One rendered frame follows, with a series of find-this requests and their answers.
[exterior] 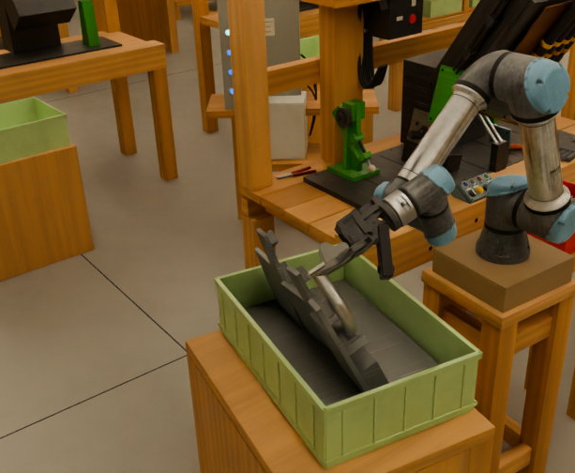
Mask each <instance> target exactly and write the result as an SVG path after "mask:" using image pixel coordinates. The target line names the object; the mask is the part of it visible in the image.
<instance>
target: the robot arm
mask: <svg viewBox="0 0 575 473"><path fill-rule="evenodd" d="M569 90H570V79H569V75H568V73H567V70H566V68H565V67H564V66H563V65H561V64H560V63H558V62H554V61H552V60H551V59H548V58H544V57H540V58H539V57H535V56H531V55H527V54H522V53H514V52H512V51H506V50H503V51H496V52H492V53H488V54H486V55H484V56H482V57H481V58H479V59H478V60H477V61H476V62H475V63H473V64H472V65H471V66H470V67H469V68H468V69H467V70H466V71H465V72H464V73H463V74H462V75H461V76H460V77H459V79H458V80H457V82H456V83H455V84H454V85H453V86H452V91H453V94H452V96H451V97H450V99H449V100H448V102H447V103H446V105H445V107H444V108H443V109H442V111H441V112H440V114H439V115H438V116H437V117H436V119H435V120H434V122H433V123H432V125H431V127H430V128H429V129H428V131H427V132H426V134H425V135H424V137H423V138H422V140H421V141H420V143H419V144H418V146H417V147H416V149H415V151H414V152H413V153H412V155H411V156H410V158H409V159H408V161H407V162H406V163H405V164H404V166H403V167H402V169H401V171H400V172H399V173H398V175H397V176H396V178H395V179H394V181H393V182H383V183H382V184H381V185H379V186H378V187H377V188H376V190H375V191H374V194H373V198H371V200H370V201H369V202H368V203H366V204H365V205H364V206H363V207H361V208H360V209H358V208H355V209H353V210H352V211H351V212H350V213H349V214H347V215H346V216H344V217H343V218H341V219H340V220H339V221H337V222H336V227H335V229H334V230H335V231H336V233H337V234H338V237H339V238H340V240H341V241H342V242H341V243H339V244H338V245H336V246H333V245H331V244H329V243H327V242H323V243H321V244H320V246H319V251H318V253H319V256H320V259H321V261H322V263H323V262H324V263H325V266H323V267H322V268H321V269H319V270H318V271H317V272H316V273H315V276H321V275H326V274H327V275H329V274H331V273H333V272H334V271H336V270H337V269H339V268H340V267H342V266H344V265H345V264H347V263H348V262H350V261H351V260H352V259H354V258H355V257H358V256H359V255H361V254H362V253H364V252H365V251H367V250H368V249H369V248H370V247H372V246H373V245H376V247H377V257H378V267H377V271H378V274H379V278H380V280H382V281H383V280H390V279H391V278H392V277H393V275H394V270H395V268H394V266H393V263H392V253H391V243H390V233H389V228H390V229H391V230H392V231H394V232H396V231H397V230H398V229H400V228H401V227H403V226H405V225H406V224H407V225H409V226H412V227H414V228H416V229H417V230H419V231H421V232H423V233H424V237H425V238H426V239H427V241H428V242H429V243H430V244H431V245H432V246H437V247H440V246H445V245H447V244H449V243H450V242H451V241H453V240H454V238H455V237H456V235H457V227H456V223H455V222H456V221H455V219H454V217H453V215H452V212H451V209H450V206H449V203H448V200H447V196H448V195H450V193H452V192H453V191H454V190H455V182H454V180H453V178H452V176H451V174H450V173H449V172H448V171H447V169H446V168H444V167H443V166H442V165H443V163H444V162H445V160H446V158H447V157H448V155H449V154H450V152H451V151H452V149H453V148H454V146H455V145H456V144H457V142H458V141H459V140H460V139H461V137H462V135H463V134H464V132H465V131H466V129H467V128H468V126H469V125H470V123H471V122H472V120H473V119H474V118H475V116H476V115H477V113H478V111H479V110H484V109H486V107H487V106H488V104H489V103H490V102H491V101H492V100H494V99H498V100H501V101H504V102H507V103H508V105H509V111H510V115H511V117H512V119H513V120H514V121H516V122H518V123H519V129H520V135H521V141H522V153H523V159H524V166H525V172H526V176H525V175H500V176H498V177H495V178H493V179H492V180H491V181H490V182H489V184H488V188H487V192H486V196H487V197H486V207H485V219H484V227H483V229H482V231H481V234H480V237H479V238H478V240H477V244H476V253H477V255H478V256H479V257H480V258H482V259H483V260H485V261H488V262H490V263H494V264H498V265H515V264H519V263H522V262H524V261H525V260H527V259H528V257H529V255H530V244H529V240H528V236H527V233H526V232H528V233H530V234H532V235H535V236H537V237H541V238H543V239H546V241H550V242H553V243H556V244H561V243H564V242H565V241H567V240H568V239H569V238H570V237H571V236H572V235H573V234H574V232H575V203H572V202H571V197H570V191H569V189H568V187H566V186H565V185H563V177H562V170H561V161H560V153H559V144H558V136H557V127H556V119H555V117H556V116H557V115H558V114H559V112H560V110H561V109H562V108H563V107H564V105H565V104H566V102H567V98H568V95H567V93H568V92H569ZM378 218H381V219H382V221H380V220H379V219H378Z"/></svg>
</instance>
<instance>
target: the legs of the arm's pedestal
mask: <svg viewBox="0 0 575 473"><path fill-rule="evenodd" d="M574 298H575V295H574V296H572V297H570V298H567V299H565V300H562V301H560V302H558V303H556V304H554V305H552V306H551V307H549V308H547V309H545V310H543V311H541V312H538V313H535V314H533V315H531V316H529V317H527V318H526V319H524V320H522V321H521V322H519V323H515V324H513V325H511V326H509V327H507V328H504V329H499V328H497V327H495V326H494V325H492V324H490V323H489V322H487V321H486V320H484V319H482V318H481V317H479V316H477V315H476V317H473V316H471V315H470V314H468V313H466V311H468V310H467V309H466V308H464V307H463V306H462V305H460V304H458V303H457V302H455V301H454V300H452V299H450V298H448V297H447V296H445V295H443V294H442V293H440V292H438V291H437V290H435V289H434V288H432V287H430V286H429V285H427V284H425V283H424V290H423V305H425V306H426V307H427V308H428V309H430V310H431V311H432V312H433V313H435V314H436V315H437V316H439V317H440V318H441V319H442V320H444V321H445V322H446V323H447V324H448V325H450V326H451V327H452V328H454V329H455V330H456V331H457V332H459V333H460V334H461V336H463V337H464V338H465V339H466V340H467V341H469V342H470V343H471V344H473V345H474V346H475V347H476V348H478V349H479V350H480V351H481V352H483V356H482V359H480V360H479V361H478V365H477V382H476V392H475V400H476V401H477V405H476V406H474V408H475V409H476V410H477V411H478V412H479V413H480V414H481V415H483V416H484V417H485V418H486V419H487V420H488V421H489V422H490V423H491V424H492V425H494V427H495V432H494V438H493V447H492V461H491V469H490V473H545V469H546V464H547V459H548V453H549V447H550V442H551V436H552V426H553V421H554V415H555V409H556V404H557V398H558V392H559V387H560V381H561V376H562V371H563V365H564V359H565V354H566V348H567V337H568V333H569V327H570V321H571V315H572V310H573V304H574ZM531 345H533V352H532V357H531V364H530V371H529V377H528V384H527V391H526V397H525V404H524V410H523V417H522V425H520V424H519V423H518V422H516V421H515V420H513V419H512V418H510V417H509V416H508V415H506V413H507V399H508V393H509V385H510V378H511V371H512V363H513V357H514V354H516V353H518V352H520V351H522V350H523V349H525V348H527V347H529V346H531ZM503 439H504V440H505V441H506V442H507V443H508V444H509V445H511V446H512V447H513V448H512V449H510V450H508V451H506V452H504V453H502V454H501V449H502V442H503Z"/></svg>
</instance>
